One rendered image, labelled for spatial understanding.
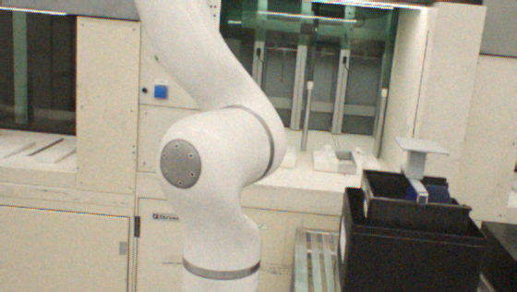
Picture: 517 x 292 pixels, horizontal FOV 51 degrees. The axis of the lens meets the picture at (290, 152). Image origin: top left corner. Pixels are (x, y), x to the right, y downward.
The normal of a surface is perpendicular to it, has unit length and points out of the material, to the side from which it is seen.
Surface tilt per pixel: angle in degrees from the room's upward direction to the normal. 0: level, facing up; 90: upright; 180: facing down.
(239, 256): 89
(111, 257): 90
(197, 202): 125
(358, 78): 90
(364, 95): 90
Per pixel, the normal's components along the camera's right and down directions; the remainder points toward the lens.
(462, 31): -0.01, 0.22
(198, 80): 0.07, 0.84
